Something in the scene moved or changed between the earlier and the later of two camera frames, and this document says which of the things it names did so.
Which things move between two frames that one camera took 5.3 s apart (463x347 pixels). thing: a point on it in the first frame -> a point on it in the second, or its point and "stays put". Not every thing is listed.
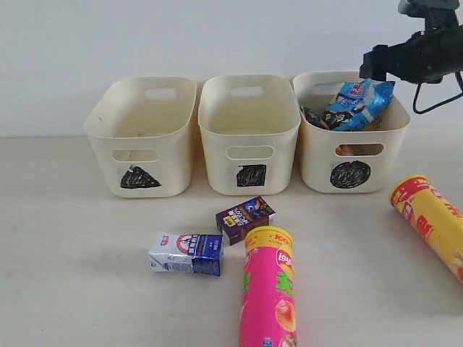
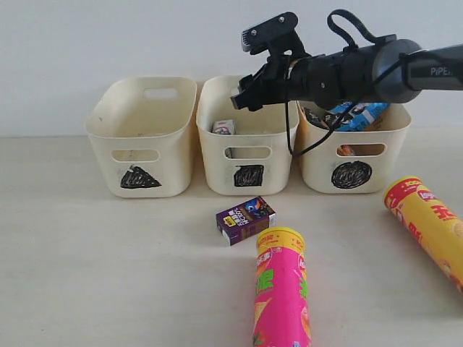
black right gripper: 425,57 -> 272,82
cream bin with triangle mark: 142,130 stays put
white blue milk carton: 187,253 -> 228,126
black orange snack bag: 328,120 stays put
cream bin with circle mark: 370,160 stays put
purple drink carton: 235,223 stays put
